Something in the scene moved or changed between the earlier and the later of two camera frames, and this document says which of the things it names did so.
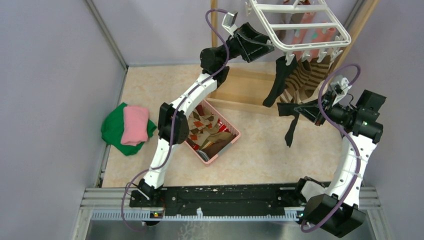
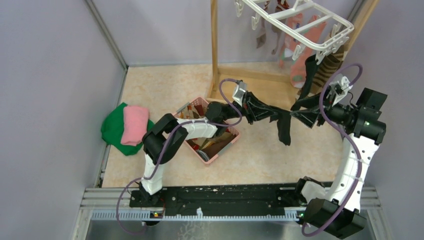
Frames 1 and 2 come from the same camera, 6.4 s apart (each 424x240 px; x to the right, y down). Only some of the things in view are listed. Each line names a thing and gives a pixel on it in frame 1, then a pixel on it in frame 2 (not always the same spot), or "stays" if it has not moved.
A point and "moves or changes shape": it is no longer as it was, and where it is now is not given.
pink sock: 321,35 to 317,25
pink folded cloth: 135,125 stays
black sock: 283,71 to 311,66
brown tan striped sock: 301,73 to 330,63
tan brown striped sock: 316,86 moves or changes shape
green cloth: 111,128 stays
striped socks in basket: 207,135 stays
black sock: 287,109 to 284,125
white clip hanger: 299,26 moves or changes shape
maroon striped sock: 288,36 to 280,5
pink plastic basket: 210,133 stays
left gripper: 253,50 to 251,106
